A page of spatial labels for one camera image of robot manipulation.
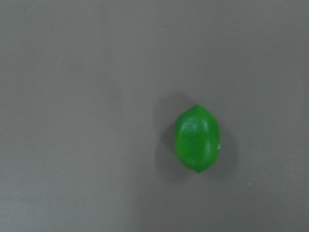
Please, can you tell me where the green lime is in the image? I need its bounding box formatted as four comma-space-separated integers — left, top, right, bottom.
174, 104, 221, 173

